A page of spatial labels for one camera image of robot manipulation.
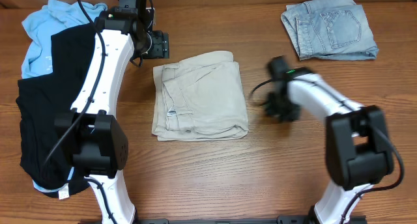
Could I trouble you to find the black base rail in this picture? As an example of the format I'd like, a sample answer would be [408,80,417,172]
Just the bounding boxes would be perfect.
[78,214,367,224]

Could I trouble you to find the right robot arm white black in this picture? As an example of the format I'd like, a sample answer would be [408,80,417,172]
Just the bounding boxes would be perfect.
[264,57,404,223]

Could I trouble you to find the beige shorts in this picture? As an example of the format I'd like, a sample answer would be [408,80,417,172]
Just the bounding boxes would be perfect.
[152,51,249,141]

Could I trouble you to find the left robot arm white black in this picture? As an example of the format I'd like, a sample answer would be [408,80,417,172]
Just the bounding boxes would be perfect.
[53,0,169,223]

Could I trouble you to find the folded denim shorts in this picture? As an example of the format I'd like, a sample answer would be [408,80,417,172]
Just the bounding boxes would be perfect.
[281,0,379,61]

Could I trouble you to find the black garment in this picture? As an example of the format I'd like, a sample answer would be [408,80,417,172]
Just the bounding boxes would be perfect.
[16,24,96,198]

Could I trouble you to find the light blue shirt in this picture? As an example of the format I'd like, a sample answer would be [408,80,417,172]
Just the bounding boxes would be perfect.
[21,0,108,201]

